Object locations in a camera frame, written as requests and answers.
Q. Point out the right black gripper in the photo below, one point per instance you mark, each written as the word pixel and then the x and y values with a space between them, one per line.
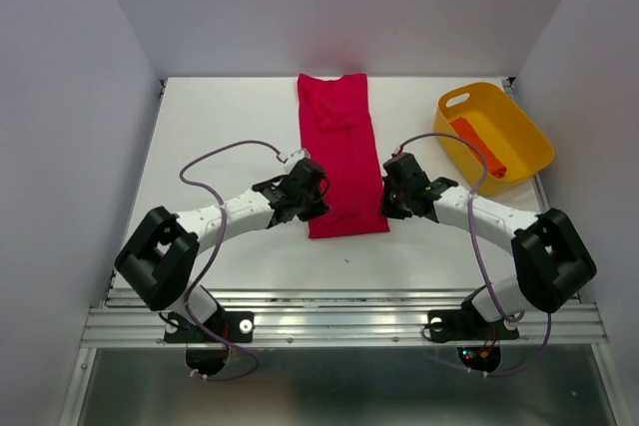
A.
pixel 385 209

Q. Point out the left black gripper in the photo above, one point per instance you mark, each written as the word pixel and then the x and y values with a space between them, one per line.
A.
pixel 317 210

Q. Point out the red t shirt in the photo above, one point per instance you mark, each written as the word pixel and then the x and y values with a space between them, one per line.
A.
pixel 336 129

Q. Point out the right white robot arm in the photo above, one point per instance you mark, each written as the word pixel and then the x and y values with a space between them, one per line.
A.
pixel 551 262

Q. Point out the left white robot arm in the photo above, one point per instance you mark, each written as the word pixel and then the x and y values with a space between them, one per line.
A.
pixel 158 258

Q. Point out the orange rolled t shirt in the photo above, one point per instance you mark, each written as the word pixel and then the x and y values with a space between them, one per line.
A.
pixel 481 151

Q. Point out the yellow plastic basket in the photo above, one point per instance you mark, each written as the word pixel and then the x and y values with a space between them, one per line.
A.
pixel 504 128

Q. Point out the aluminium rail frame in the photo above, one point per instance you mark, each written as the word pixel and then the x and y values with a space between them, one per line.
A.
pixel 337 322

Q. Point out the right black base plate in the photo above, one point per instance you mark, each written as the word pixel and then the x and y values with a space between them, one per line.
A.
pixel 446 325

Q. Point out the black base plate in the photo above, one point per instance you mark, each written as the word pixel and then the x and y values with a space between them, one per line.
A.
pixel 446 325
pixel 234 326

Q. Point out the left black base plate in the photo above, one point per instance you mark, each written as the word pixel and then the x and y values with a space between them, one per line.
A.
pixel 234 326

